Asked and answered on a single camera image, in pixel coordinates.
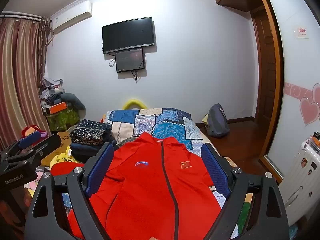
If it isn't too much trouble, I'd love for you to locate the small black wall monitor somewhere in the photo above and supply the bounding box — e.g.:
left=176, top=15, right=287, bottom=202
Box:
left=115, top=48, right=146, bottom=73

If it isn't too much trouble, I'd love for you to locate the white air conditioner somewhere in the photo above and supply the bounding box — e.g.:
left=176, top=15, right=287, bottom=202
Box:
left=51, top=0, right=93, bottom=34

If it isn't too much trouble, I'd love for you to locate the yellow printed garment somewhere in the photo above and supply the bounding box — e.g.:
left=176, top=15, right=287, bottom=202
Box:
left=49, top=145, right=78, bottom=171

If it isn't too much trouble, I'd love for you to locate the wooden door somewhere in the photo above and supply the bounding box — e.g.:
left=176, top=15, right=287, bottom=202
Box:
left=251, top=6, right=277, bottom=137

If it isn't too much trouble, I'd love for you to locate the black wall television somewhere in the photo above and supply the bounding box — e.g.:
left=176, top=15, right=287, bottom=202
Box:
left=102, top=17, right=156, bottom=54

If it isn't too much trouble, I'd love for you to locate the pile of mixed clothes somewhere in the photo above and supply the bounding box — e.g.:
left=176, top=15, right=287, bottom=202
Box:
left=39, top=77, right=86, bottom=111

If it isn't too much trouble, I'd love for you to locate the blue patchwork bed sheet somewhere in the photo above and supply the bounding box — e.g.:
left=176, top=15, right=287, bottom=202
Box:
left=61, top=108, right=250, bottom=240

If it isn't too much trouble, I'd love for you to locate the navy folded garment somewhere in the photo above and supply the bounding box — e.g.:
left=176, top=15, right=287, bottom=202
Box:
left=70, top=142, right=107, bottom=155

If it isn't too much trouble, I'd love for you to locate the orange box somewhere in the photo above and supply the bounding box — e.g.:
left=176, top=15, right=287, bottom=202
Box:
left=48, top=102, right=68, bottom=115

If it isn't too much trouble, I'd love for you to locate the red and yellow plush toy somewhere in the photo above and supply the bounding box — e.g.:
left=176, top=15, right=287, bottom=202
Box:
left=21, top=124, right=48, bottom=140

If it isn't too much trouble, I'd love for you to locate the red zip jacket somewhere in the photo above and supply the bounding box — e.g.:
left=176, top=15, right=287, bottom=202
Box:
left=50, top=132, right=223, bottom=240

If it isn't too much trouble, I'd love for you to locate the green patterned box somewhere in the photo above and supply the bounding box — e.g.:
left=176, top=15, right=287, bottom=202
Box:
left=46, top=107, right=80, bottom=132

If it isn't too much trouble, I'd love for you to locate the yellow foam ring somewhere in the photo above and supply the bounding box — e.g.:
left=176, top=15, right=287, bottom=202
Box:
left=122, top=99, right=148, bottom=111

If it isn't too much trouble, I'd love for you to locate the wardrobe door with pink hearts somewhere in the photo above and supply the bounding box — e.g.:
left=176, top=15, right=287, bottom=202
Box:
left=252, top=0, right=320, bottom=180

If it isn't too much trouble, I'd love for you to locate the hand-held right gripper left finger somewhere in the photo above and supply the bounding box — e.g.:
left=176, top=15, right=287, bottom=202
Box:
left=24, top=142, right=115, bottom=240

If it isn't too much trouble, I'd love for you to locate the white paper wall note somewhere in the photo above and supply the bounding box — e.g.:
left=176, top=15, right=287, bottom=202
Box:
left=295, top=26, right=309, bottom=39

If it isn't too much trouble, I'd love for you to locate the white hard-shell suitcase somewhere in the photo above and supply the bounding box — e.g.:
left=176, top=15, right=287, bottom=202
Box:
left=277, top=135, right=320, bottom=217

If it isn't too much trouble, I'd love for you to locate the grey backpack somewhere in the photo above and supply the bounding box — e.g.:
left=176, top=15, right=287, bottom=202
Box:
left=205, top=103, right=230, bottom=137

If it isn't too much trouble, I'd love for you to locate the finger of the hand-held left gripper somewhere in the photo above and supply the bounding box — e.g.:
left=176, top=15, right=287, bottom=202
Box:
left=0, top=130, right=42, bottom=159
left=25, top=134, right=62, bottom=167

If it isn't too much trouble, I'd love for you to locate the striped brown curtain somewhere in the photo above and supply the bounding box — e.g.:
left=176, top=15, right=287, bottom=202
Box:
left=0, top=11, right=52, bottom=150

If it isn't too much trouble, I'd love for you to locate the woven wicker basket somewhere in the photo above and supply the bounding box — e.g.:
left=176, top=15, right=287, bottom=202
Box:
left=69, top=119, right=113, bottom=146

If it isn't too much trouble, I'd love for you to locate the black folded garment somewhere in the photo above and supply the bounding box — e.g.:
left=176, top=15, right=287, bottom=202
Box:
left=71, top=151, right=102, bottom=164

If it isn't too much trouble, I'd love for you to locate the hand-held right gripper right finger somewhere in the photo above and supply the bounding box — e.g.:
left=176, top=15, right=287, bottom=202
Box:
left=200, top=142, right=290, bottom=240

